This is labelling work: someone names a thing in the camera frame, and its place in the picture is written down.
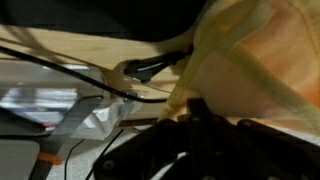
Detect black desk cable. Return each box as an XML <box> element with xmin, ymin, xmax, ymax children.
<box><xmin>0</xmin><ymin>45</ymin><xmax>168</xmax><ymax>104</ymax></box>

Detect yellow towel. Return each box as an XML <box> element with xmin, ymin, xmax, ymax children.
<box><xmin>157</xmin><ymin>0</ymin><xmax>320</xmax><ymax>135</ymax></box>

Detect black cable connector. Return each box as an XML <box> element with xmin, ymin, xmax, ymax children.
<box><xmin>123</xmin><ymin>49</ymin><xmax>195</xmax><ymax>84</ymax></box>

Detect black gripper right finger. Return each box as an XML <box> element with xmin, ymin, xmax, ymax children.
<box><xmin>197</xmin><ymin>97</ymin><xmax>320</xmax><ymax>180</ymax></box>

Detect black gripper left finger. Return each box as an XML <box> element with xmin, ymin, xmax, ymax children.
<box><xmin>93</xmin><ymin>97</ymin><xmax>209</xmax><ymax>180</ymax></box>

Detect silver monitor stand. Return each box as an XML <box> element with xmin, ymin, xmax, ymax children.
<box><xmin>52</xmin><ymin>95</ymin><xmax>105</xmax><ymax>137</ymax></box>

